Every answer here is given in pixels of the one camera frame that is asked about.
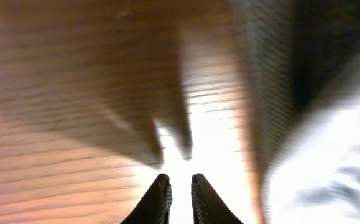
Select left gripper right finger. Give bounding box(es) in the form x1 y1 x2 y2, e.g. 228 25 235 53
191 173 242 224

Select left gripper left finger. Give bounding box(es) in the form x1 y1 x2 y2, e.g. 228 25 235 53
121 174 172 224

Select grey shorts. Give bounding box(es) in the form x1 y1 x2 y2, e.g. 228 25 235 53
231 0 360 223

